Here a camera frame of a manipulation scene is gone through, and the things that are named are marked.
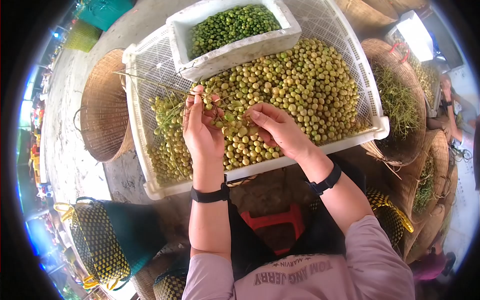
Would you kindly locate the person's right hand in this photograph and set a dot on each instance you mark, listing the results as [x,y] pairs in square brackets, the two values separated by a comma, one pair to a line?
[285,131]

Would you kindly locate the person's left hand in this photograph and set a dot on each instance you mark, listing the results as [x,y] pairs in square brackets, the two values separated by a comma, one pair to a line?
[202,138]

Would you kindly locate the person's left thumb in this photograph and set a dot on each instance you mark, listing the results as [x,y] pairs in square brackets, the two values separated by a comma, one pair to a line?
[216,104]

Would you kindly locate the person's right index finger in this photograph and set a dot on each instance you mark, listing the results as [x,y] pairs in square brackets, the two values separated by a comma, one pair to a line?
[260,107]

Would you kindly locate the person's right fingers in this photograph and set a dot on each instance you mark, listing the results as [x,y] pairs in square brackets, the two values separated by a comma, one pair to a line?
[267,138]

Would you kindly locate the person's left index finger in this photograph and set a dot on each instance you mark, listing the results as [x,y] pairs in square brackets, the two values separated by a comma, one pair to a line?
[198,105]

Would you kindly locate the person's left fingers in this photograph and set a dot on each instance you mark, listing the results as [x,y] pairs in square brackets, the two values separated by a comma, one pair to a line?
[187,110]

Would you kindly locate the person's right thumb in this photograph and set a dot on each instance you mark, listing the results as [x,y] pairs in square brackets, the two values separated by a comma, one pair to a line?
[260,119]

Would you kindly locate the green fruit stalk bunch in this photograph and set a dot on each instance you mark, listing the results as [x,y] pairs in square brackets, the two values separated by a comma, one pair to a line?
[172,90]

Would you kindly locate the pile of yellow-green round fruits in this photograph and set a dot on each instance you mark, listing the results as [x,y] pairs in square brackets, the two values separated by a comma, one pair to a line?
[307,90]

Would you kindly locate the white plastic mesh crate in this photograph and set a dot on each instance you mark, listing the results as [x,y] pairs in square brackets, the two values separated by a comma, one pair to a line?
[144,75]

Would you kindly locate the white foam box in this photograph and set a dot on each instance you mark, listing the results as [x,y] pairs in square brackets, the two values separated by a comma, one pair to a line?
[240,50]

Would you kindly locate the black wrist band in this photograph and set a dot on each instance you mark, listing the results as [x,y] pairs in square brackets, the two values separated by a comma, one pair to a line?
[210,195]
[326,182]

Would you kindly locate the pile of small green fruits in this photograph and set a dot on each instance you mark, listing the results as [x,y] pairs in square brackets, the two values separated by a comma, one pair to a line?
[228,26]

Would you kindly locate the empty woven bamboo basket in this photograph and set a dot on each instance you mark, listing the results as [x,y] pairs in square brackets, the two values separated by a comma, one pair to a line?
[105,108]

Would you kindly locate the red plastic stool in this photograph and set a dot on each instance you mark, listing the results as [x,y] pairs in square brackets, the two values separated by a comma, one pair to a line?
[275,220]

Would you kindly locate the person's legs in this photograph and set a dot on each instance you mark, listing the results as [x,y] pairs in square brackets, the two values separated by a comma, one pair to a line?
[322,228]

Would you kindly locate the teal plastic bag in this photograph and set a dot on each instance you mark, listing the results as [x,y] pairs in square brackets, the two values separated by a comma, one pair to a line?
[105,13]

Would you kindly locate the green woven basket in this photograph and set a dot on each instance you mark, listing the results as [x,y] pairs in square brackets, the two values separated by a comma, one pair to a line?
[82,36]

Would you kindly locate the pile of bare green stalks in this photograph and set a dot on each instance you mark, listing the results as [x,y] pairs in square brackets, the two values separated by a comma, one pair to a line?
[397,105]

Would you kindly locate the person's body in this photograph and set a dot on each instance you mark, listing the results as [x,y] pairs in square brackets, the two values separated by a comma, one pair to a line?
[307,273]

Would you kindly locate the black yellow woven bag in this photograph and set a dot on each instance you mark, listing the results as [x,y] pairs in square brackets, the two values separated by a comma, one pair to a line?
[386,215]
[101,243]
[170,287]

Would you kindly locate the white rectangular box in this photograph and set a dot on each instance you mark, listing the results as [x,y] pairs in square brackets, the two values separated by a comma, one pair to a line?
[414,35]

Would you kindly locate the stack of woven bamboo baskets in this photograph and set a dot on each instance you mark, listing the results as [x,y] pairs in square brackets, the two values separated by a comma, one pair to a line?
[427,195]

